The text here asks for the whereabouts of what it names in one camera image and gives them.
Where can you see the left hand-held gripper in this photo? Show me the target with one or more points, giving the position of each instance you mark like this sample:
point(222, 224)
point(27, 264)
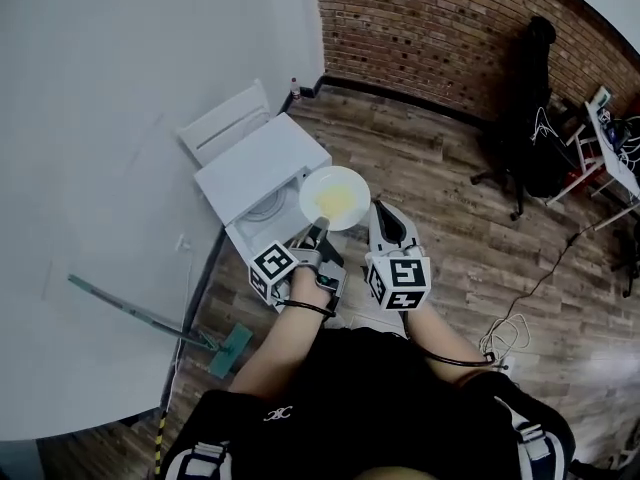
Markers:
point(272, 268)

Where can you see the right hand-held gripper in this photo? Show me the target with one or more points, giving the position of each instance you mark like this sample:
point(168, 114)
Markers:
point(405, 278)

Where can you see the yellowish food residue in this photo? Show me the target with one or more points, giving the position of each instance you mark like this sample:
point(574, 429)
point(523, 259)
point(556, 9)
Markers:
point(337, 199)

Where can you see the white round plate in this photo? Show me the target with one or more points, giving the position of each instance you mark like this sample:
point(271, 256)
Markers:
point(340, 174)

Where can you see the white microwave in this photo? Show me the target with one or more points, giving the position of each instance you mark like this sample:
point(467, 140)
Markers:
point(255, 168)

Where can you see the person's left forearm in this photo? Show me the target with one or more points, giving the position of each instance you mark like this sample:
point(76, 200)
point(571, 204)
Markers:
point(280, 348)

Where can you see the person's right forearm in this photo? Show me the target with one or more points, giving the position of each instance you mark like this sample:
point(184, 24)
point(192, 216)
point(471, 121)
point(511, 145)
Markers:
point(440, 338)

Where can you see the person's left hand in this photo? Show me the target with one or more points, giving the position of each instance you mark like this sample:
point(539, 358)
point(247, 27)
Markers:
point(310, 290)

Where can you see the small bottle with red cap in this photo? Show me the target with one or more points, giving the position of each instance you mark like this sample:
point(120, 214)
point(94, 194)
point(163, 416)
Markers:
point(296, 90)

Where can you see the green flat mop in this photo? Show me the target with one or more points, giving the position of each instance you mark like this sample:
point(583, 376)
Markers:
point(232, 350)

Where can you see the person's torso in black shirt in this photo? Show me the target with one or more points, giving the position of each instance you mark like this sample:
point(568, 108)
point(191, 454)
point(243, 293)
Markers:
point(360, 403)

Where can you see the white power strip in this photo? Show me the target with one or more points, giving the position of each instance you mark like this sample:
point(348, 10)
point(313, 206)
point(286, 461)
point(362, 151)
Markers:
point(505, 365)

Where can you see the tall black office chair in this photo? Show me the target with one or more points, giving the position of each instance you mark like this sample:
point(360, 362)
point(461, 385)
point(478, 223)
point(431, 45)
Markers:
point(537, 118)

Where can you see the red box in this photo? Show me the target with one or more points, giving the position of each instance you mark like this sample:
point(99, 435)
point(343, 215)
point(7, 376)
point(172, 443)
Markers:
point(582, 180)

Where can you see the white desk with crossed legs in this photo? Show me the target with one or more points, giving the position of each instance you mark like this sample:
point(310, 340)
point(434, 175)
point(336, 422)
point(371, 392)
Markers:
point(617, 165)

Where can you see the low black office chair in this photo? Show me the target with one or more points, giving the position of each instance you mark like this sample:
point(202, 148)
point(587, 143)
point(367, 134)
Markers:
point(631, 258)

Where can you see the white wall outlet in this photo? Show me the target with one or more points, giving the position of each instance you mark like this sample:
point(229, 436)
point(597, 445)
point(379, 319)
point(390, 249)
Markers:
point(182, 244)

